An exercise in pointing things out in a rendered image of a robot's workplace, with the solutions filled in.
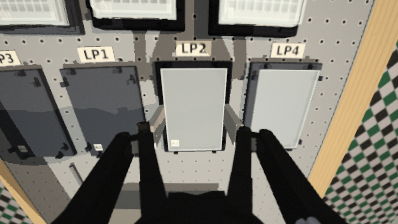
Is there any black l-shaped locator bracket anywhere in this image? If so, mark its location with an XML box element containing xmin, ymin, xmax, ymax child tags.
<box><xmin>208</xmin><ymin>0</ymin><xmax>299</xmax><ymax>38</ymax></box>

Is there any cream label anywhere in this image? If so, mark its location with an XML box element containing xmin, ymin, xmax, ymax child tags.
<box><xmin>270</xmin><ymin>43</ymin><xmax>305</xmax><ymax>58</ymax></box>
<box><xmin>0</xmin><ymin>51</ymin><xmax>22</xmax><ymax>66</ymax></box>
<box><xmin>176</xmin><ymin>41</ymin><xmax>211</xmax><ymax>56</ymax></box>
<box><xmin>77</xmin><ymin>46</ymin><xmax>115</xmax><ymax>62</ymax></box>

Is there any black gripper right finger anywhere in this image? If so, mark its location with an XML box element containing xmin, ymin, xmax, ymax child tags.
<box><xmin>221</xmin><ymin>104</ymin><xmax>348</xmax><ymax>224</ymax></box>

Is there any dark grey plate nest frame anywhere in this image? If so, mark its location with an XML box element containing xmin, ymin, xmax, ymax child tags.
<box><xmin>0</xmin><ymin>0</ymin><xmax>85</xmax><ymax>35</ymax></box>

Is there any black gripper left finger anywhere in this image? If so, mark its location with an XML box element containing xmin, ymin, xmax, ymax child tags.
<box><xmin>51</xmin><ymin>105</ymin><xmax>174</xmax><ymax>224</ymax></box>

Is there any white operator button panel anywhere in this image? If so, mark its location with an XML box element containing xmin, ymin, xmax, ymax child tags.
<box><xmin>69</xmin><ymin>165</ymin><xmax>209</xmax><ymax>224</ymax></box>

